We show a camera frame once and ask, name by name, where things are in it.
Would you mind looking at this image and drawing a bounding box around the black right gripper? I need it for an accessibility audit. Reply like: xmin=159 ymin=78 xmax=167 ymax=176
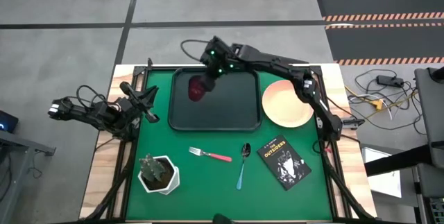
xmin=198 ymin=55 xmax=233 ymax=93

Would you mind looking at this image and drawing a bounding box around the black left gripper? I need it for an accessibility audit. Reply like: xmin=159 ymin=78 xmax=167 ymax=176
xmin=119 ymin=81 xmax=162 ymax=124

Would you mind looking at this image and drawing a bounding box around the red ribbed plastic cup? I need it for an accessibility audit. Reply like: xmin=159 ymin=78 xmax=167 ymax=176
xmin=187 ymin=74 xmax=211 ymax=103

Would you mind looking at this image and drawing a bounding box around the fork with red handle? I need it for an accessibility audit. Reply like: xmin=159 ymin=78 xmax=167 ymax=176
xmin=188 ymin=146 xmax=233 ymax=163

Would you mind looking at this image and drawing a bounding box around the tan round plate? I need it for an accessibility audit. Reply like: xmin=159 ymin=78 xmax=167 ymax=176
xmin=261 ymin=80 xmax=315 ymax=128

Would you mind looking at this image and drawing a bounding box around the spoon with blue handle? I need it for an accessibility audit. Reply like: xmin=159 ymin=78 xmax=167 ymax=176
xmin=236 ymin=142 xmax=252 ymax=191

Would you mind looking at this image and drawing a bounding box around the black plastic tray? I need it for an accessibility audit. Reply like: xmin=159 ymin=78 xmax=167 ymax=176
xmin=168 ymin=67 xmax=263 ymax=132

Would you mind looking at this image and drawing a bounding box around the green cactus plant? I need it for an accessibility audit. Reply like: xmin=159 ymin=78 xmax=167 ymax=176
xmin=138 ymin=153 xmax=167 ymax=183

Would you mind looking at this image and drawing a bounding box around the white hexagonal plant pot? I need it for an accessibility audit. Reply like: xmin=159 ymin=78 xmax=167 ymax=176
xmin=137 ymin=155 xmax=181 ymax=196

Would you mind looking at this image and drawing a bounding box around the green table mat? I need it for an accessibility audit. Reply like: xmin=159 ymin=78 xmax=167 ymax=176
xmin=125 ymin=68 xmax=334 ymax=221

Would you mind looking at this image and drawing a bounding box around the black paperback book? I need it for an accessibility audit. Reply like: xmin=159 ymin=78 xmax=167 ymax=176
xmin=257 ymin=134 xmax=312 ymax=191

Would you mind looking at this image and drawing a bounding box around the black device with blue light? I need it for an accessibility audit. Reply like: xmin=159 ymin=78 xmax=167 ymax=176
xmin=0 ymin=110 xmax=19 ymax=135

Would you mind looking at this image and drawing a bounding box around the grey side desk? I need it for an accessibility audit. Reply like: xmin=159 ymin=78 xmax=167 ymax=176
xmin=0 ymin=129 xmax=57 ymax=214

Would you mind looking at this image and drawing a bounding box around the black hazard-striped floor mat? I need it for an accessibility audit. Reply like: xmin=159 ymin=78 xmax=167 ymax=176
xmin=324 ymin=22 xmax=444 ymax=67
xmin=314 ymin=0 xmax=444 ymax=23

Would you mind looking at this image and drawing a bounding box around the black power adapter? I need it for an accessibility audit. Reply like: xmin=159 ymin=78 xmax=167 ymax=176
xmin=376 ymin=74 xmax=405 ymax=88

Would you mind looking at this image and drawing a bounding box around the white paper sheet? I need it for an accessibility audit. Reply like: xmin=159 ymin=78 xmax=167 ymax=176
xmin=360 ymin=146 xmax=403 ymax=199

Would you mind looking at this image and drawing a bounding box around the grey metal cart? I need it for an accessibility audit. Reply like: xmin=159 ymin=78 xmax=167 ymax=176
xmin=411 ymin=163 xmax=444 ymax=224

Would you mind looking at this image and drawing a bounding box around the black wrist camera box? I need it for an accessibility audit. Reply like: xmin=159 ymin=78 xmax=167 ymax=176
xmin=200 ymin=35 xmax=228 ymax=59

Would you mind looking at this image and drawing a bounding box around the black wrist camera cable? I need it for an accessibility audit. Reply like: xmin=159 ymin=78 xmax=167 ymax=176
xmin=180 ymin=38 xmax=211 ymax=64

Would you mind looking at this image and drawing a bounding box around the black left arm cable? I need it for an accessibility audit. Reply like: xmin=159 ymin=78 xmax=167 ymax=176
xmin=75 ymin=84 xmax=112 ymax=109

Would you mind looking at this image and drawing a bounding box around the black cable connector box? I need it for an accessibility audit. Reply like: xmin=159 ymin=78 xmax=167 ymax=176
xmin=341 ymin=117 xmax=366 ymax=130

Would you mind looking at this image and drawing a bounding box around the white floor cable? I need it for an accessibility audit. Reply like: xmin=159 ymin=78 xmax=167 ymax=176
xmin=348 ymin=93 xmax=395 ymax=121

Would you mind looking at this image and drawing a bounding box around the black floor cable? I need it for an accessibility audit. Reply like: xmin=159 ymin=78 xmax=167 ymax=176
xmin=346 ymin=68 xmax=428 ymax=137

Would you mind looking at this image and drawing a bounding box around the yellow floor cable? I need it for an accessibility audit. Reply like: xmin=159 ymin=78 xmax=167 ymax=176
xmin=345 ymin=85 xmax=419 ymax=121

